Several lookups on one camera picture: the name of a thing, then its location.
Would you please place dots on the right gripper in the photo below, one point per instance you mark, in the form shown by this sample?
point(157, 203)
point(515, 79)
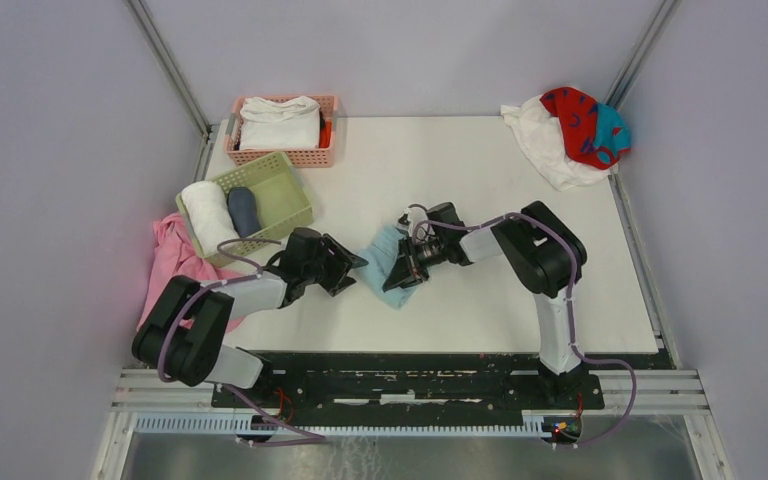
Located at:
point(402, 273)

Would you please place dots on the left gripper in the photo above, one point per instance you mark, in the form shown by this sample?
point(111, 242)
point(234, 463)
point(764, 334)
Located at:
point(343, 256)

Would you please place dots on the light blue towel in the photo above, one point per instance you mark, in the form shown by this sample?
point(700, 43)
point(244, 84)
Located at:
point(381, 256)

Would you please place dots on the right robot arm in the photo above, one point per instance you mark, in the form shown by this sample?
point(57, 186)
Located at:
point(544, 254)

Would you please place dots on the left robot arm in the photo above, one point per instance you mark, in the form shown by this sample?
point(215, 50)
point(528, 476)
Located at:
point(183, 335)

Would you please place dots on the green plastic basket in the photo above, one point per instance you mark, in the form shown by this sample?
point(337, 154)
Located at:
point(282, 202)

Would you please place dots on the pink plastic basket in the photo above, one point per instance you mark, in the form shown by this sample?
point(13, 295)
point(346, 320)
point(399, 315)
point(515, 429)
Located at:
point(321, 157)

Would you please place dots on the rolled dark blue towel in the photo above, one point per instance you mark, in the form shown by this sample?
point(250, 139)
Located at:
point(243, 211)

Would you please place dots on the rolled white towel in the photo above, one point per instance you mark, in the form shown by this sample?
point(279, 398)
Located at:
point(206, 206)

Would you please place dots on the folded white towel in basket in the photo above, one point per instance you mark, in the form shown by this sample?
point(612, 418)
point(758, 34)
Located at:
point(280, 125)

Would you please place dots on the pink towel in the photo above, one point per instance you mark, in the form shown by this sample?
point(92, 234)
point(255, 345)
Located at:
point(174, 254)

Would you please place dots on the white crumpled towel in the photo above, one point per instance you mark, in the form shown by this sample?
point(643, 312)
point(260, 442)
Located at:
point(540, 139)

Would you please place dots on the red and teal patterned towel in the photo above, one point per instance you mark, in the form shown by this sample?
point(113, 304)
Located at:
point(593, 133)

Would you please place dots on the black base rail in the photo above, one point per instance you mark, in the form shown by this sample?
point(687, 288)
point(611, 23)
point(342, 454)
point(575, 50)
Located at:
point(417, 389)

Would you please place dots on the white cable duct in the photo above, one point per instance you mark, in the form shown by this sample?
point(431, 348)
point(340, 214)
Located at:
point(245, 424)

